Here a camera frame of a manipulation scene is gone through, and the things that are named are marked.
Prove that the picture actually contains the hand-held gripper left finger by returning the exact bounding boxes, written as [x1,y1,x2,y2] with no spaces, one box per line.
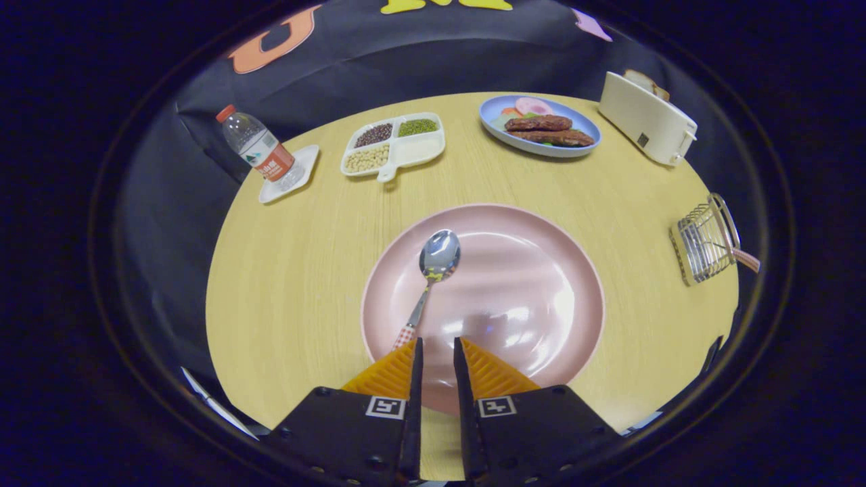
[263,338,425,485]

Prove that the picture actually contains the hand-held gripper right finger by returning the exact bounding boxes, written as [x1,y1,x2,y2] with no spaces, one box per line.
[453,336,621,486]

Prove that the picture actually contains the spoon with checked handle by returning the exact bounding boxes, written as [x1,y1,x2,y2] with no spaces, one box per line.
[392,229,461,350]

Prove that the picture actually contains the pink round plate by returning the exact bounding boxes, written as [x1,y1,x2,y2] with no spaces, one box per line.
[361,204,606,416]

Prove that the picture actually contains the white square coaster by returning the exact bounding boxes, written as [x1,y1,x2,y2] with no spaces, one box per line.
[259,145,320,204]

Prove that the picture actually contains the white divided bean tray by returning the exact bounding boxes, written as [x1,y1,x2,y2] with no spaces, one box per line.
[340,112,447,183]

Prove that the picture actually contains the brown grilled meat slice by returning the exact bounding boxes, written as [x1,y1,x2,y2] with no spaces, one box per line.
[505,115,573,133]
[509,129,595,147]

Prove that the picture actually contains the clear plastic water bottle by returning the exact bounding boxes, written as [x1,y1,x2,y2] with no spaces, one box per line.
[216,104,306,195]

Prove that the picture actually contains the green lettuce leaf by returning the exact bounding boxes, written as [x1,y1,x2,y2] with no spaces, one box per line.
[493,112,535,133]

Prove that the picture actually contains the blue oval plate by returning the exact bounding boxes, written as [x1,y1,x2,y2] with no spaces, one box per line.
[479,95,601,158]

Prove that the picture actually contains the white toaster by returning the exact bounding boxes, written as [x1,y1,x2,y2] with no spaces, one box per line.
[599,71,698,167]

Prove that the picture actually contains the black backdrop cloth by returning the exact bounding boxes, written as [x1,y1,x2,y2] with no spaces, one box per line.
[115,0,772,434]

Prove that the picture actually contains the metal wire basket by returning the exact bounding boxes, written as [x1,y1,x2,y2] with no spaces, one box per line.
[670,193,742,286]

